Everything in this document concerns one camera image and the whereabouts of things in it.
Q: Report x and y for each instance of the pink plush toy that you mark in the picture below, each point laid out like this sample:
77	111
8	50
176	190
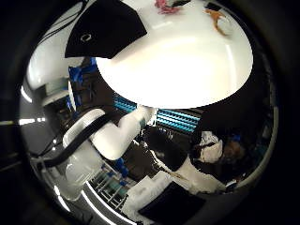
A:
167	7

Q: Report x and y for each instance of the orange and white fox plush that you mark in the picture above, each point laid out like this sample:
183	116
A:
215	17

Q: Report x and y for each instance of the black fabric container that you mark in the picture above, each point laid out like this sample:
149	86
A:
103	29

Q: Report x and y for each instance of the teal striped rack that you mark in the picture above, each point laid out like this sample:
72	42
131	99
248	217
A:
178	120

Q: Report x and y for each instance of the person wearing white mask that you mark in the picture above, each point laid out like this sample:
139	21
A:
211	148

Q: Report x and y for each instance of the blue plastic chair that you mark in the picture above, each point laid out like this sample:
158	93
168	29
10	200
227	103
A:
76	75

